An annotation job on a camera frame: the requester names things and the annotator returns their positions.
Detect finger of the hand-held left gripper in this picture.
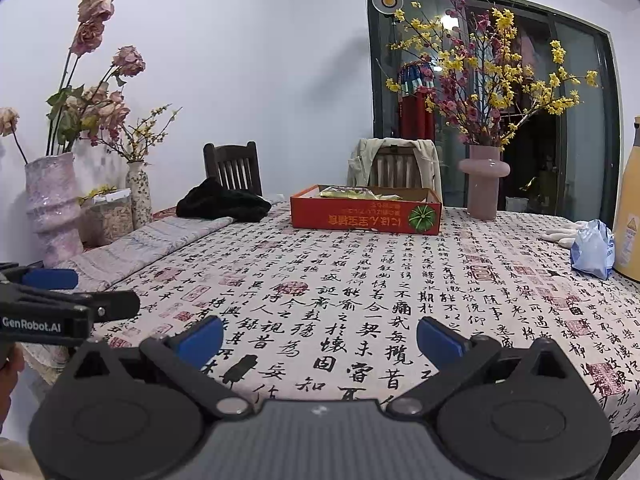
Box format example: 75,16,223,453
0,264,78,291
0,287,141,322

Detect pink vase with blossom branches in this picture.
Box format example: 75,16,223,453
365,0,621,217

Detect slim floral patterned vase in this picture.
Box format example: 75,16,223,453
124,161,153,229

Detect pink patterned table runner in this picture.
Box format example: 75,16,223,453
50,216,236,287

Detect ring lamp on stand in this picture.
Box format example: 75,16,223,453
375,0,407,72

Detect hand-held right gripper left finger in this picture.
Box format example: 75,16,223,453
72,316,253,420

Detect blue white plastic bag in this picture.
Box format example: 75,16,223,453
569,219,615,281

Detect hanging red costume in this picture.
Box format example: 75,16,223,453
397,62,436,139

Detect clear plastic lidded container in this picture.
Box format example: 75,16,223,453
81,188,134,247

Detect pink glass vase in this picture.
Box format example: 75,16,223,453
458,143,511,221

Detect person's left hand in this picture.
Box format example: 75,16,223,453
0,347,23,441

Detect thin yellow flower branches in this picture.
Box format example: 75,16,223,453
117,104,181,164

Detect white gloves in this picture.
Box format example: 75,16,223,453
544,219,586,247

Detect large pink textured vase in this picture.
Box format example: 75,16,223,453
24,152,84,267

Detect dried rose bouquet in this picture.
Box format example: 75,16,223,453
0,0,147,164

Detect slatted wooden chair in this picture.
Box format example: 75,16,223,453
369,145,422,189

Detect black cloth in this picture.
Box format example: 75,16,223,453
175,177,272,222

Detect beige jacket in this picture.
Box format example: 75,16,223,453
347,137,444,202

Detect yellow thermos jug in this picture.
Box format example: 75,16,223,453
612,115,640,282

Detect pink and yellow blossom branches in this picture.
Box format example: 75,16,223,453
385,0,599,149

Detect dark wooden chair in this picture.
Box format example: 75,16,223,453
203,141,264,197

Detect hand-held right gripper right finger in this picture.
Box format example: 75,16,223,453
387,316,571,420

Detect red cardboard box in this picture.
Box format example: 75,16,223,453
290,185,443,236

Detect gold green foil packet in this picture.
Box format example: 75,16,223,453
320,186,381,199

